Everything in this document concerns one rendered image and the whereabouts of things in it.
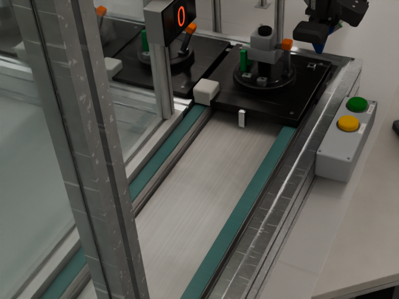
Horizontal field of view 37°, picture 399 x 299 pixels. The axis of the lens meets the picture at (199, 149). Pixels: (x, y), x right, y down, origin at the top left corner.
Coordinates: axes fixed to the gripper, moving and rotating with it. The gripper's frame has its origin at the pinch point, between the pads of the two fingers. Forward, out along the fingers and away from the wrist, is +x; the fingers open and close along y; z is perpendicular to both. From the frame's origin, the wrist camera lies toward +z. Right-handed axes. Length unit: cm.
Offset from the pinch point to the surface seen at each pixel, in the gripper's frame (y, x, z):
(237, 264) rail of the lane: -50, 14, 3
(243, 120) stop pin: -13.2, 15.0, -11.7
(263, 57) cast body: -2.1, 5.7, -11.4
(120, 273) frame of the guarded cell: -84, -28, 9
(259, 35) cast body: -1.6, 1.0, -12.6
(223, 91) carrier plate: -7.9, 12.6, -18.5
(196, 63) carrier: 0.0, 12.5, -29.0
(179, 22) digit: -19.7, -9.8, -21.3
